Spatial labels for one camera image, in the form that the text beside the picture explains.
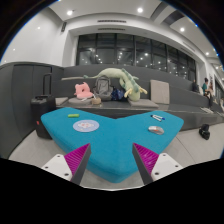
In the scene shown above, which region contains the grey computer mouse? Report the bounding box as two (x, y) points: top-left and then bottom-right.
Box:
(148, 126), (164, 135)

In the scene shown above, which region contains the teal upholstered bench table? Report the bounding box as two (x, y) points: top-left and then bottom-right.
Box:
(41, 107), (184, 183)

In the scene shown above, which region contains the dark blue bag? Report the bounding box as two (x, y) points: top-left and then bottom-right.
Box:
(111, 88), (124, 101)

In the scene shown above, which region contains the grey backpack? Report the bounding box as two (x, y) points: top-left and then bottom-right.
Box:
(93, 76), (113, 101)

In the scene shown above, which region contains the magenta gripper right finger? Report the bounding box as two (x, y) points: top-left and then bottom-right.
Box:
(132, 143), (159, 185)

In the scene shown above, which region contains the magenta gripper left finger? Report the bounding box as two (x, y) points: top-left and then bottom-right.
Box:
(64, 144), (91, 185)

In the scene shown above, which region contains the seated person in teal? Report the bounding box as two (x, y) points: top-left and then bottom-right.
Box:
(202, 78), (209, 96)

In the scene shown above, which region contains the blue white marker pen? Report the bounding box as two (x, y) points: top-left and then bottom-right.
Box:
(151, 115), (165, 121)

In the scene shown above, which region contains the green highlighter marker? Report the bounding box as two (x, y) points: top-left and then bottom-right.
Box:
(68, 114), (80, 118)

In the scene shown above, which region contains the green dragon plush toy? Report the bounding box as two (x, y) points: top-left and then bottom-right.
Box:
(83, 67), (148, 102)

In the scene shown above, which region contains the black bag on floor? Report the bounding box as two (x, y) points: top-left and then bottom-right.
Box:
(199, 124), (210, 140)

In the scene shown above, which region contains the black rolling suitcase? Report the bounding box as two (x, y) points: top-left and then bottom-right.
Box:
(30, 72), (57, 140)

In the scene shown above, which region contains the flat grey seat cushion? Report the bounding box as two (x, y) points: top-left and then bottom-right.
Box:
(128, 99), (158, 108)

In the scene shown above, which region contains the grey seat cushion upright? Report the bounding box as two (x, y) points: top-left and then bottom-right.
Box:
(150, 80), (170, 104)

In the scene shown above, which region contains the small brown basket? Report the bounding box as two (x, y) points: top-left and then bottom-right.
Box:
(91, 96), (101, 105)

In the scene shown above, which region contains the pink plush toy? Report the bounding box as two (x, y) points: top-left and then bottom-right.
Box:
(75, 82), (93, 99)

